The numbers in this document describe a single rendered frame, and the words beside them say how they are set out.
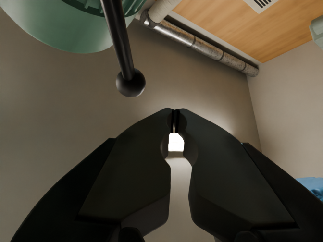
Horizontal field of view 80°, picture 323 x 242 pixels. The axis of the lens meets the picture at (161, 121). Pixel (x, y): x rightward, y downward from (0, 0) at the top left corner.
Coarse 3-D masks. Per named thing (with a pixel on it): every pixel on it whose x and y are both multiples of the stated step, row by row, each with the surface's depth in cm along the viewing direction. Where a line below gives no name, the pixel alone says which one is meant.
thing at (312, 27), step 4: (320, 16) 169; (312, 20) 174; (316, 20) 170; (320, 20) 167; (312, 24) 172; (316, 24) 170; (320, 24) 168; (312, 28) 183; (316, 28) 171; (320, 28) 169; (312, 32) 183; (316, 32) 173; (320, 32) 172; (312, 36) 183; (316, 36) 180; (320, 36) 178; (316, 40) 181; (320, 40) 181; (320, 44) 187
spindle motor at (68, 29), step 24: (0, 0) 22; (24, 0) 20; (48, 0) 19; (72, 0) 19; (96, 0) 20; (144, 0) 24; (24, 24) 23; (48, 24) 22; (72, 24) 22; (96, 24) 22; (72, 48) 26; (96, 48) 28
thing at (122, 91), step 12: (108, 0) 12; (120, 0) 13; (108, 12) 13; (120, 12) 13; (108, 24) 14; (120, 24) 14; (120, 36) 15; (120, 48) 16; (120, 60) 18; (132, 60) 19; (120, 72) 22; (132, 72) 20; (120, 84) 22; (132, 84) 21; (144, 84) 22; (132, 96) 22
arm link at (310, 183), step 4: (300, 180) 35; (304, 180) 34; (308, 180) 34; (312, 180) 33; (316, 180) 33; (320, 180) 32; (304, 184) 32; (308, 184) 32; (312, 184) 31; (316, 184) 31; (320, 184) 30; (308, 188) 30; (312, 188) 29; (316, 188) 29; (320, 188) 29; (312, 192) 28; (316, 192) 29; (320, 192) 28; (316, 196) 28; (320, 196) 28
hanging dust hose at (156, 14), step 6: (162, 0) 172; (168, 0) 169; (174, 0) 169; (180, 0) 169; (156, 6) 179; (162, 6) 176; (168, 6) 173; (174, 6) 176; (150, 12) 185; (156, 12) 182; (162, 12) 180; (168, 12) 182; (150, 18) 188; (156, 18) 187; (162, 18) 188
